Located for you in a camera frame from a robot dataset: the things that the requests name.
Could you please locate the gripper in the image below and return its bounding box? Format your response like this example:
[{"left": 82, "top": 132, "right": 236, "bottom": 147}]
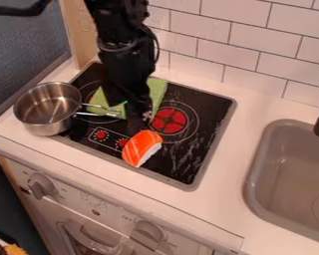
[{"left": 97, "top": 46, "right": 159, "bottom": 124}]

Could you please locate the silver pot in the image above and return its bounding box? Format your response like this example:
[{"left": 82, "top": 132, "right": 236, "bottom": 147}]
[{"left": 11, "top": 81, "right": 124, "bottom": 137}]

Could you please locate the green cloth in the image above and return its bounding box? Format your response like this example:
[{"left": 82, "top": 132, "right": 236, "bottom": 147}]
[{"left": 85, "top": 77, "right": 169, "bottom": 121}]

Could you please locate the orange toy salmon sushi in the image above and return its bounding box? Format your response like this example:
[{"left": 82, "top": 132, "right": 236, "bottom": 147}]
[{"left": 121, "top": 128, "right": 165, "bottom": 168}]

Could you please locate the toy stove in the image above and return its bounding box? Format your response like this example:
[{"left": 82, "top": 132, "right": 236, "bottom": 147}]
[{"left": 50, "top": 61, "right": 238, "bottom": 193}]

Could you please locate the toy sink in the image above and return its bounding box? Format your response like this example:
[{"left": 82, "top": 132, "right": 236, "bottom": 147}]
[{"left": 241, "top": 119, "right": 319, "bottom": 247}]

